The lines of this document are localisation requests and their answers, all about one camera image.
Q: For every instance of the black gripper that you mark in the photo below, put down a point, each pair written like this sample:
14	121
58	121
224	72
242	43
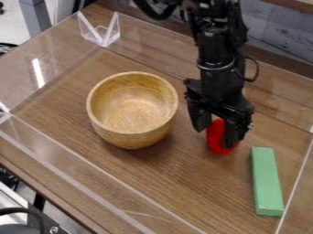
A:
234	109

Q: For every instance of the red plush fruit green leaf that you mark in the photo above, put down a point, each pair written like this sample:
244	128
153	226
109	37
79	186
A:
214	138

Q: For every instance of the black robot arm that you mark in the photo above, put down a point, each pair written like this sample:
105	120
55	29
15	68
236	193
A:
216	94

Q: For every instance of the light wooden bowl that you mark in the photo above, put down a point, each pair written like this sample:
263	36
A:
133	108

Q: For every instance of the green rectangular block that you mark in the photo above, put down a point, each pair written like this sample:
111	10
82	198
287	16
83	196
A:
268	195

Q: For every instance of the clear acrylic tray walls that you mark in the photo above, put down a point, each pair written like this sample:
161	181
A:
172	188

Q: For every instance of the black clamp under table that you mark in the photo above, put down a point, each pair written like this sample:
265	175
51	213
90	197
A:
20	217

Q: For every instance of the clear acrylic corner bracket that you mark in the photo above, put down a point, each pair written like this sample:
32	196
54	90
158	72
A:
102	36

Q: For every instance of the grey post in background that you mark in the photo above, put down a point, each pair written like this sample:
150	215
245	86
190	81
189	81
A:
36	16

